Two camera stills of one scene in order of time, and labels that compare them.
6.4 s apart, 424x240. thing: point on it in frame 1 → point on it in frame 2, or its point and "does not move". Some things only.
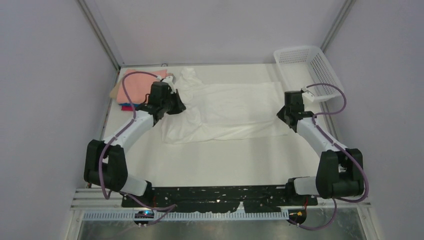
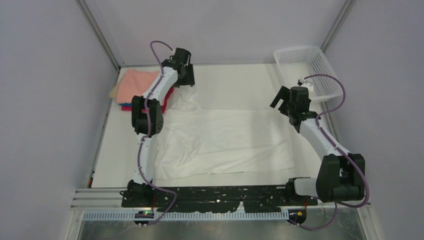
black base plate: (218, 198) does not move
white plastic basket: (308, 65) does not move
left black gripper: (175, 103) → (187, 76)
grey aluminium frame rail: (92, 14) does not move
